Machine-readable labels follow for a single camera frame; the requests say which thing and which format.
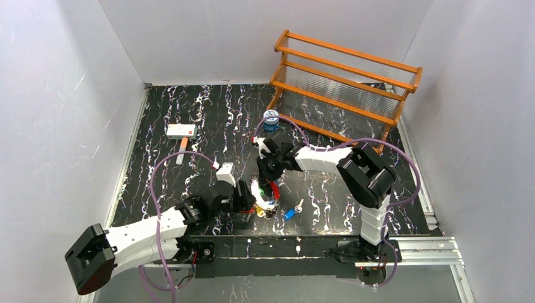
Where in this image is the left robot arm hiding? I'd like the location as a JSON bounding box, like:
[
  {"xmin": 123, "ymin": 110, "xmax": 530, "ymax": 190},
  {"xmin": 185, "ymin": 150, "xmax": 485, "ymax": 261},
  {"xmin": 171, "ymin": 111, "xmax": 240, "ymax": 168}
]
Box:
[{"xmin": 64, "ymin": 180, "xmax": 261, "ymax": 295}]

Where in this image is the orange wooden shelf rack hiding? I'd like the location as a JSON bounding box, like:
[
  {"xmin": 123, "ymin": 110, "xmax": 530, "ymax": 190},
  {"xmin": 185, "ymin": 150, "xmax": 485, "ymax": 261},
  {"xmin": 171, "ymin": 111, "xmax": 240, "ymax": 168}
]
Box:
[{"xmin": 267, "ymin": 30, "xmax": 423, "ymax": 143}]

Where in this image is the silver key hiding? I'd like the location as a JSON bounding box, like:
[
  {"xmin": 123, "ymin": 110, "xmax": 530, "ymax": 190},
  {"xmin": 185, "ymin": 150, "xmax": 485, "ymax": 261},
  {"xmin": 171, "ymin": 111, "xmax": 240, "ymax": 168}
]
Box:
[{"xmin": 293, "ymin": 199, "xmax": 304, "ymax": 213}]

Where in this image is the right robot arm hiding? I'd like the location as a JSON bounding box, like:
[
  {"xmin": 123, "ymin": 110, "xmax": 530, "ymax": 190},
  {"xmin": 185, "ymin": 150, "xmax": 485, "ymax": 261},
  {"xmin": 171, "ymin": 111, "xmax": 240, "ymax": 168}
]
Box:
[{"xmin": 252, "ymin": 137, "xmax": 397, "ymax": 249}]

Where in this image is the white orange marker pen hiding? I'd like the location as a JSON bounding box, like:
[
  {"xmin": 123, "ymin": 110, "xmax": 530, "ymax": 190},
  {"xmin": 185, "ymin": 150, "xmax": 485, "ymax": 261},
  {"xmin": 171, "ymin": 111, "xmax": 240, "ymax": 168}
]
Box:
[{"xmin": 175, "ymin": 137, "xmax": 189, "ymax": 166}]

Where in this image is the blue key tag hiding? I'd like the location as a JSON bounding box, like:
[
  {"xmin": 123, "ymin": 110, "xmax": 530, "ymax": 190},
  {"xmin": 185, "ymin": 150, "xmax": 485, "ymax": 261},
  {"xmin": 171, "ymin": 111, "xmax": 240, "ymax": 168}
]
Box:
[{"xmin": 283, "ymin": 209, "xmax": 296, "ymax": 221}]

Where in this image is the white box with red logo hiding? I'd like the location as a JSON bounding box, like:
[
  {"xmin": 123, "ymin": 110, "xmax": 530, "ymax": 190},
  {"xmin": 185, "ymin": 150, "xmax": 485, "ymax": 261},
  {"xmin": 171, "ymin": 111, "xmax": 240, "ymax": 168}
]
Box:
[{"xmin": 166, "ymin": 124, "xmax": 198, "ymax": 140}]

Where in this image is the metal key organizer red handle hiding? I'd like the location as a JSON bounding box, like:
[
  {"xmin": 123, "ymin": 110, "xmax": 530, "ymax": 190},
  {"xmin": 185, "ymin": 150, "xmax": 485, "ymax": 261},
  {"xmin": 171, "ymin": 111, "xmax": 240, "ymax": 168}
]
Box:
[{"xmin": 244, "ymin": 174, "xmax": 279, "ymax": 222}]

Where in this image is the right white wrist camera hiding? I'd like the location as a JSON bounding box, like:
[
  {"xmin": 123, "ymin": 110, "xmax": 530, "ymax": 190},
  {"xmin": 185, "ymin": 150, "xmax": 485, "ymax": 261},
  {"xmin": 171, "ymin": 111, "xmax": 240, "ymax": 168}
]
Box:
[{"xmin": 252, "ymin": 136, "xmax": 271, "ymax": 159}]

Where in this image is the blue jar with patterned lid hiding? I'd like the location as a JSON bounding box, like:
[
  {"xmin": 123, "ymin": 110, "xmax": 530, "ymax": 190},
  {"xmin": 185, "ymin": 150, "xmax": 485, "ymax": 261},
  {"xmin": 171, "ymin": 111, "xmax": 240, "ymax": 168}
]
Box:
[{"xmin": 262, "ymin": 109, "xmax": 279, "ymax": 133}]

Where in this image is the aluminium rail frame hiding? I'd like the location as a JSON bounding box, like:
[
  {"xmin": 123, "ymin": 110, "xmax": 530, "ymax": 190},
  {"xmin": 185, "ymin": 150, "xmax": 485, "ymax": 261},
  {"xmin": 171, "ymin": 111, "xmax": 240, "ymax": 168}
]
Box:
[{"xmin": 78, "ymin": 236, "xmax": 476, "ymax": 303}]

